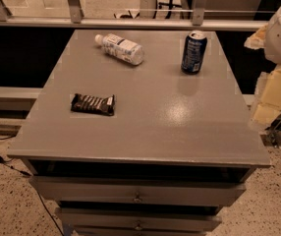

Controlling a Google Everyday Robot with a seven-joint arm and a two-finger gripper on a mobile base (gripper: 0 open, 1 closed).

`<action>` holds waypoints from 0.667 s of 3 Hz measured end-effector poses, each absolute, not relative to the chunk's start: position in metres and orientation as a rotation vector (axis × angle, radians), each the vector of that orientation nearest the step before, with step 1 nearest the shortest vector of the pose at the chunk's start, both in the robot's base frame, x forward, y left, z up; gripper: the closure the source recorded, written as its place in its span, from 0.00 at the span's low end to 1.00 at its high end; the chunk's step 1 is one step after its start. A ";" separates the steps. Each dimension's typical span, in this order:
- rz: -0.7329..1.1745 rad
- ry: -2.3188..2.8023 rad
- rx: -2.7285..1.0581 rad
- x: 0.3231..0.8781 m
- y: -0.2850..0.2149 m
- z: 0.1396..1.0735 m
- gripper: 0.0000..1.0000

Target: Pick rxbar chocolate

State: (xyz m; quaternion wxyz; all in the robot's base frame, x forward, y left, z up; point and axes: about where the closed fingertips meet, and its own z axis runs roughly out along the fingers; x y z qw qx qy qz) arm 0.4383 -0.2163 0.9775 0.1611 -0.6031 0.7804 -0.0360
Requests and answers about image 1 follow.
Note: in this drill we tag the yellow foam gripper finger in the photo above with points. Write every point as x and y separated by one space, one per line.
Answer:
266 106
256 40

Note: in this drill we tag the dark chocolate rxbar wrapper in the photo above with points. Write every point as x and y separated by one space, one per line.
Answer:
93 104

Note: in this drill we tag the blue soda can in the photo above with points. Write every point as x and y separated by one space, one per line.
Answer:
194 49

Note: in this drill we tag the clear plastic water bottle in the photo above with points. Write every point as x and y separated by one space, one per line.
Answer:
120 48

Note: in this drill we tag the grey drawer cabinet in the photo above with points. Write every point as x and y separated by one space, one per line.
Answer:
167 125

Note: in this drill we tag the top grey drawer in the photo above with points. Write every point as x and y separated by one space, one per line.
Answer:
146 192

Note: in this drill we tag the grey drawer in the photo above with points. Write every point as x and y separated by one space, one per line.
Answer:
146 192
137 220
126 232

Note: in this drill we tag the metal railing frame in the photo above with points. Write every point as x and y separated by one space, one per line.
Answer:
134 14

